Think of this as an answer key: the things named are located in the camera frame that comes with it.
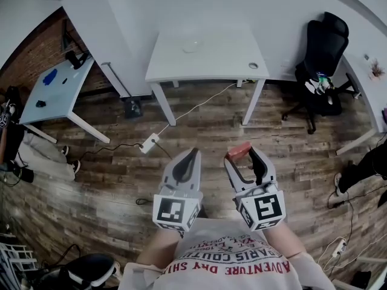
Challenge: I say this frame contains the person's left forearm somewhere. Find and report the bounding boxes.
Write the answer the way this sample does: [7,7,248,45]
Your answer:
[135,224,183,266]

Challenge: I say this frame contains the black office chair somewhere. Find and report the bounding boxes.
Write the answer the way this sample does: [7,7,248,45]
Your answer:
[281,11,363,135]

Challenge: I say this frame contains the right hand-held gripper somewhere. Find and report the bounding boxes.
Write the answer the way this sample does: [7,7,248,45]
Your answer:
[223,146,288,233]

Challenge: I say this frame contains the white table with angled legs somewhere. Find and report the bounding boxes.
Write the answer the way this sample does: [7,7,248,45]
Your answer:
[18,56,111,145]

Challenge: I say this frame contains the white metal rack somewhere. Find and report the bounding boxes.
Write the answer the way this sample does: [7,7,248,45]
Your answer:
[0,232,38,290]

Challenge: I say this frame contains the black power cable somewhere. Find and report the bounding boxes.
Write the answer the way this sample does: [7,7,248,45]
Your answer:
[80,143,143,164]

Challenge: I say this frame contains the blue cloth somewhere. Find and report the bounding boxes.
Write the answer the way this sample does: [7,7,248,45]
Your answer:
[42,68,59,86]

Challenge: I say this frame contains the items on chair seat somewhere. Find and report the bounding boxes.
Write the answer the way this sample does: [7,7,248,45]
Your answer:
[304,70,336,97]

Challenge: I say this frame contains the white plate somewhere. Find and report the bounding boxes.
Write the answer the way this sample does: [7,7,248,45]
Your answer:
[181,40,204,54]

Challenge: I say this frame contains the person's right forearm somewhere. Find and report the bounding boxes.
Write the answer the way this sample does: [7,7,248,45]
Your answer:
[265,218,316,266]

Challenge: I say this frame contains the white power strip with cables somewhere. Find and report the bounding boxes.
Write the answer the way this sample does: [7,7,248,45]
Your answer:
[331,237,347,259]

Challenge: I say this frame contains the red piece of meat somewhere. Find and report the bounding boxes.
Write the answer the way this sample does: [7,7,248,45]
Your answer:
[227,141,253,163]

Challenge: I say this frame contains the white square table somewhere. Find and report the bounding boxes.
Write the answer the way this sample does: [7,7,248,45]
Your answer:
[145,30,270,127]

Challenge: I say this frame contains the person's white printed shirt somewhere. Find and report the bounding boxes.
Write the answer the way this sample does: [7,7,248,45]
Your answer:
[117,217,335,290]

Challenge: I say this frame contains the white curved desk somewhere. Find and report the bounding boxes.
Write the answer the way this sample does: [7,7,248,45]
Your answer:
[334,52,387,156]

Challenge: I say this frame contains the dried plant decoration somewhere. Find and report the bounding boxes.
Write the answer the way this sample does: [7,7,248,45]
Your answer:
[368,59,385,80]

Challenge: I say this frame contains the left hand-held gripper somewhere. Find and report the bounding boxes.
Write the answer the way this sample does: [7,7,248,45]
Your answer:
[152,148,204,233]

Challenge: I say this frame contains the black and white chair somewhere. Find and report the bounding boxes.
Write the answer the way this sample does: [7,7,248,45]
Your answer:
[38,253,122,290]

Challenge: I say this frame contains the white power cable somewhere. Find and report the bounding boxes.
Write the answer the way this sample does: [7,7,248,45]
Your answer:
[153,82,240,139]

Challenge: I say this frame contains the black box on floor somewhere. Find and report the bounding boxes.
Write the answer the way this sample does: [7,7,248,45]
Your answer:
[124,98,143,120]

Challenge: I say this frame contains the black device with cable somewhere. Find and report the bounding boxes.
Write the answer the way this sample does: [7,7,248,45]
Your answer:
[64,50,91,71]

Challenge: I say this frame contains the white desk panel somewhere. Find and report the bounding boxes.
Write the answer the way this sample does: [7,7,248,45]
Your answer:
[100,61,134,99]

